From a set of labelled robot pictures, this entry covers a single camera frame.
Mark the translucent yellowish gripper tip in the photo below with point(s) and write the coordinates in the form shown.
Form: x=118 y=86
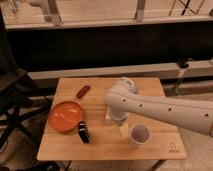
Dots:
x=124 y=129

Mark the black eraser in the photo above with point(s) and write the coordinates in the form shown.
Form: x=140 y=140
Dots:
x=83 y=132

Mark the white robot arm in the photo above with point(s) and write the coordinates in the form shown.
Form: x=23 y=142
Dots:
x=193 y=115

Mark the wooden folding table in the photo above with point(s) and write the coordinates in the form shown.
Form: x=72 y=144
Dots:
x=106 y=141

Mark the red oblong toy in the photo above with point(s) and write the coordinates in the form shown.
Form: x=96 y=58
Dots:
x=82 y=91

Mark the orange round plate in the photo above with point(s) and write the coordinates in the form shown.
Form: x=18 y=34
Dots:
x=65 y=116

